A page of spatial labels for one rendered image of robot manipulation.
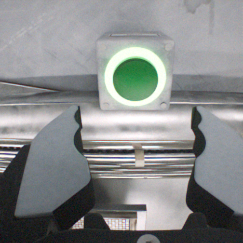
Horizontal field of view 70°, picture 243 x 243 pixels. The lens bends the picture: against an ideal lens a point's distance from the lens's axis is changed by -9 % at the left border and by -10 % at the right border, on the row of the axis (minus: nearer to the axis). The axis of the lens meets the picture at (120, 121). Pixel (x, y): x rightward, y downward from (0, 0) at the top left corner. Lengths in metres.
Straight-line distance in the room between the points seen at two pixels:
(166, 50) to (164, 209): 0.35
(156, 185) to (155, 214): 0.10
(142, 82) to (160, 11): 0.11
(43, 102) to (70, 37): 0.09
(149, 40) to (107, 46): 0.04
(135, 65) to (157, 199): 0.31
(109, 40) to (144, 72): 0.04
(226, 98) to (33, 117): 0.25
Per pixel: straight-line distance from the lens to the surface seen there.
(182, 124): 0.25
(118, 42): 0.17
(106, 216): 0.33
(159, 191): 0.40
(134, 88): 0.17
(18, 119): 0.28
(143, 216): 0.34
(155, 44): 0.17
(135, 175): 0.30
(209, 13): 0.26
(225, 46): 0.28
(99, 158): 0.29
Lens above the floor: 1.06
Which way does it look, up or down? 59 degrees down
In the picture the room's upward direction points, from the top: 176 degrees counter-clockwise
